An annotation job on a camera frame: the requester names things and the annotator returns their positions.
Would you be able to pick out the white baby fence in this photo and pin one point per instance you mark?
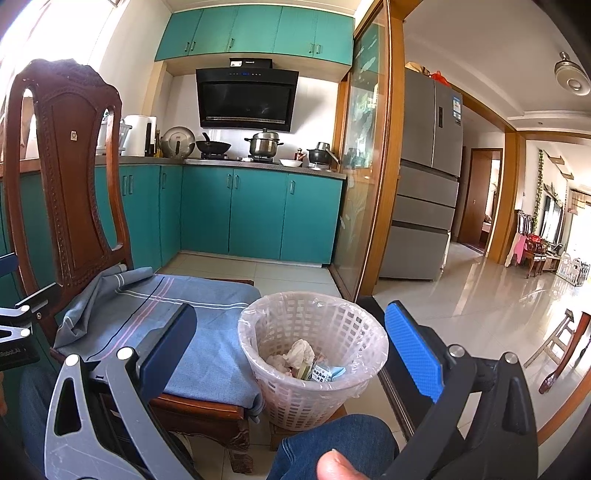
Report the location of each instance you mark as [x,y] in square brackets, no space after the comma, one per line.
[575,270]

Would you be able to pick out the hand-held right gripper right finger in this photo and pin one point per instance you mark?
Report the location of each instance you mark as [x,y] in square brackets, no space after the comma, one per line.
[411,350]

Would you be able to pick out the white plastic wastebasket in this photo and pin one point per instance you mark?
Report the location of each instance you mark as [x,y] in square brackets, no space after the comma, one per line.
[332,323]

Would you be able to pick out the blue striped towel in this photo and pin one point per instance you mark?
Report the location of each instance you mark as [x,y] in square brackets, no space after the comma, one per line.
[207,360]

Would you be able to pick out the pink cloth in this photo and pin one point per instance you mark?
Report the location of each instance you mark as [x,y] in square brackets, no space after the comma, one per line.
[516,249]

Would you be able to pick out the carved wooden chair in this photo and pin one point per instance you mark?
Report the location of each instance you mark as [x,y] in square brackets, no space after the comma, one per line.
[69,184]

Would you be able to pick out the grey refrigerator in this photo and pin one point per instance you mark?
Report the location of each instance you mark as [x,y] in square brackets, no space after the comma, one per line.
[425,184]

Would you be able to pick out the black wok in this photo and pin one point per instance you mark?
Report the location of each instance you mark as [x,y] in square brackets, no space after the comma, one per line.
[213,147]

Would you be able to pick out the television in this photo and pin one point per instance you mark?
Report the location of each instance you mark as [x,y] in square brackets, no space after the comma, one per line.
[554,214]

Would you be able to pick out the wooden armchair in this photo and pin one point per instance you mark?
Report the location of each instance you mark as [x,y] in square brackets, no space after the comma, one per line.
[538,251]

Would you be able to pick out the white and blue carton box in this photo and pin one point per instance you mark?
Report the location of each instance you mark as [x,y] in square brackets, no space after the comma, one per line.
[318,373]

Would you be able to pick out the glass sliding door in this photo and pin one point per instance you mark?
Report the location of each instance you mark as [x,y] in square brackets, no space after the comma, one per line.
[364,175]

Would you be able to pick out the person's right hand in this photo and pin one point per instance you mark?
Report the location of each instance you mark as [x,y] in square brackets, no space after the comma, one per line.
[339,468]

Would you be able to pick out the small wooden stool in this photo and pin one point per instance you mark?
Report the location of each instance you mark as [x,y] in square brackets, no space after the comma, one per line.
[281,438]

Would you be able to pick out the white dish rack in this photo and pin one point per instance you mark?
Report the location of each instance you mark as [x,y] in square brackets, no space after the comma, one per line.
[123,138]

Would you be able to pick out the black range hood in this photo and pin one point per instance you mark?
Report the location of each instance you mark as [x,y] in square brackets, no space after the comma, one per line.
[247,99]

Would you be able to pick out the steel pot with lid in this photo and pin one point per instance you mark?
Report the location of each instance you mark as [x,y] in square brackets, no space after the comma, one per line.
[264,144]

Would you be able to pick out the brown jar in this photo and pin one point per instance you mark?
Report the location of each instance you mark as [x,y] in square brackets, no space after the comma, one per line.
[301,155]

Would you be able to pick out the brown wooden door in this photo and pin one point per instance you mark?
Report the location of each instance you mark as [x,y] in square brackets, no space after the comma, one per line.
[473,198]

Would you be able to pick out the person's knee in jeans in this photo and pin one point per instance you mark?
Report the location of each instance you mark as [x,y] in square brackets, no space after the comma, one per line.
[332,438]

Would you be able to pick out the red bag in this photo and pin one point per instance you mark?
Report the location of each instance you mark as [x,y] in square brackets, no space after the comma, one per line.
[441,78]

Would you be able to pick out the clear plastic liner bag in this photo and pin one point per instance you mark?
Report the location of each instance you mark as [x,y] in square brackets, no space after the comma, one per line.
[247,323]

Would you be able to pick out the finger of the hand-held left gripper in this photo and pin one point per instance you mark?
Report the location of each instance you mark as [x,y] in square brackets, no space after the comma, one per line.
[7,265]
[39,297]

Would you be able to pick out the teal base cabinet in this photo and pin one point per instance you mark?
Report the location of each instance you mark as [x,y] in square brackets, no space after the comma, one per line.
[258,212]

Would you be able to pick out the large white tissue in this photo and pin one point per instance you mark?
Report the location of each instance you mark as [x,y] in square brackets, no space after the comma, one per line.
[299,351]

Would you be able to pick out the tan bag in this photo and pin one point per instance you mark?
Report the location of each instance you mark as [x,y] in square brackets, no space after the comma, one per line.
[417,68]

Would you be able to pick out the green vine garland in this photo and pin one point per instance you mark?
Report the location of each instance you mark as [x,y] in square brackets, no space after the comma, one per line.
[538,184]

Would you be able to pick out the teal wall cabinet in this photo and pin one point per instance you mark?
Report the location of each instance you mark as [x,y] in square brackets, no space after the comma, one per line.
[254,32]

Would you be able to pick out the white water boiler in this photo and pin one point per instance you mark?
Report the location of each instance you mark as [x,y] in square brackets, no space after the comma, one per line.
[137,136]

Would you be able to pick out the steel pan lid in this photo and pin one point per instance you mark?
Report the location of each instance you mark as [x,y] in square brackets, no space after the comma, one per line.
[178,142]

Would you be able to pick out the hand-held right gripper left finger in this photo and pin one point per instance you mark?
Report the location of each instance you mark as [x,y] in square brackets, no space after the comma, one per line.
[166,353]

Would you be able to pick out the white bowl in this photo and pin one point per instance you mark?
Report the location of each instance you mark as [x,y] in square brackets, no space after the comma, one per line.
[291,162]

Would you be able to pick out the ceiling lamp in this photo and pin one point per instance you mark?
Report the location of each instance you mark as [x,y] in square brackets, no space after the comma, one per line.
[572,76]

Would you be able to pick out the black pot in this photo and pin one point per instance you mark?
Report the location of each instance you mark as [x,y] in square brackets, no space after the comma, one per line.
[322,154]

